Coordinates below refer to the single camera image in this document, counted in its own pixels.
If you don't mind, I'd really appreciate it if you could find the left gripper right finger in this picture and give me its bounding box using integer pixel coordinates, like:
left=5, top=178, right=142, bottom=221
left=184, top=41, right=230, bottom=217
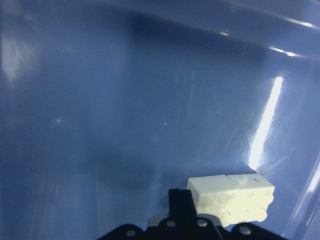
left=180, top=189, right=208, bottom=240

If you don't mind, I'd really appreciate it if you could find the white block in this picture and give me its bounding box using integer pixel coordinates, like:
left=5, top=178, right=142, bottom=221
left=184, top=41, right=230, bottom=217
left=186, top=175, right=240, bottom=227
left=227, top=173, right=275, bottom=224

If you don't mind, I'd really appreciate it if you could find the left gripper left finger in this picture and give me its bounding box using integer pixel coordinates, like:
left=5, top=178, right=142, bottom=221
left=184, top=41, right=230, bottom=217
left=159, top=189, right=182, bottom=240

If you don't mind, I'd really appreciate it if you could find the blue plastic tray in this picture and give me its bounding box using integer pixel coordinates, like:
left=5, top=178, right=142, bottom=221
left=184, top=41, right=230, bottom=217
left=0, top=0, right=320, bottom=240

